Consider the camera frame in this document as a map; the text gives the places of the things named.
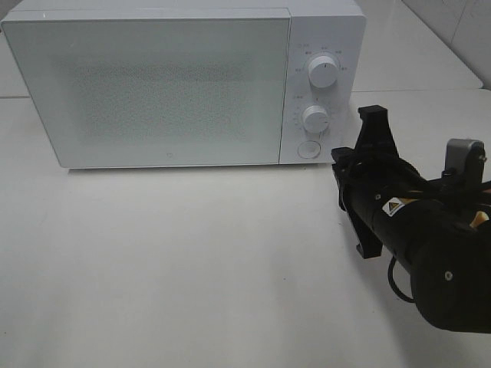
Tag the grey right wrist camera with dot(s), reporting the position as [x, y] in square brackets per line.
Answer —
[466, 158]

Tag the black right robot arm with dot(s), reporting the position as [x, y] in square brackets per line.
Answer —
[438, 230]

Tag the lower white timer knob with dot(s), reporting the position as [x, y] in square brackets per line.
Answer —
[315, 119]

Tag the white microwave oven body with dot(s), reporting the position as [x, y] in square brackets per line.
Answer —
[137, 84]

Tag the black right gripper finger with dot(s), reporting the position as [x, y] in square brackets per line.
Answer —
[342, 156]
[373, 114]

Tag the round white door button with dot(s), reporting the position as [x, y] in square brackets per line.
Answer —
[309, 149]

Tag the white microwave door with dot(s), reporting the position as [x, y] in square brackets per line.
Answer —
[148, 93]

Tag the upper white power knob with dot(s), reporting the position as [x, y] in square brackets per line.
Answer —
[323, 70]

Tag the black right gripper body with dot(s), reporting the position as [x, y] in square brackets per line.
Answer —
[375, 174]

